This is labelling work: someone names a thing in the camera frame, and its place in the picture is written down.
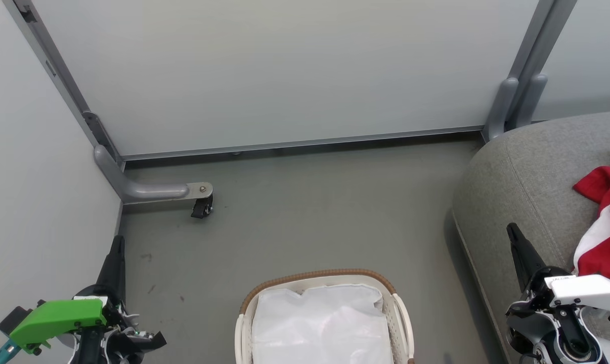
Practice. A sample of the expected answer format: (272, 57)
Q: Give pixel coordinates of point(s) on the white basket liner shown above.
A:
(320, 328)

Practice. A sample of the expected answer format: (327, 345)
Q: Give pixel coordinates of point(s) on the cream laundry basket brown rim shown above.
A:
(401, 323)

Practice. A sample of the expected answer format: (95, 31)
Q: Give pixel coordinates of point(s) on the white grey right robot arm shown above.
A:
(563, 344)

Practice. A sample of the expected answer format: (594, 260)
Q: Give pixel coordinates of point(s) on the grey fabric sofa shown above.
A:
(527, 177)

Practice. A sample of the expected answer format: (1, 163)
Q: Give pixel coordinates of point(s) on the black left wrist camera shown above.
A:
(12, 319)

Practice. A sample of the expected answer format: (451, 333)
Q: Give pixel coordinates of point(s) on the grey partition leg with caster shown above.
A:
(148, 191)

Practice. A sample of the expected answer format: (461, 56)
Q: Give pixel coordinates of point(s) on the red garment wide white band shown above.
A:
(603, 253)

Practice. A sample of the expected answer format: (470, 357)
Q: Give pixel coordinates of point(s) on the black caster wheel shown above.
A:
(203, 207)

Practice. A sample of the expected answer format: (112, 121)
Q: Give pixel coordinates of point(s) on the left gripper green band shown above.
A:
(57, 318)

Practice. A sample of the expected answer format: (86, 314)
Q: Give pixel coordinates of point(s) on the grey partition frame post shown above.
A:
(57, 65)
(542, 35)

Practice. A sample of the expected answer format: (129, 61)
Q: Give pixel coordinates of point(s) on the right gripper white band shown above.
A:
(588, 293)

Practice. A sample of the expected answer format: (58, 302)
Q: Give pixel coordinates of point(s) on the grey partition bottom rail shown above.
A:
(305, 143)

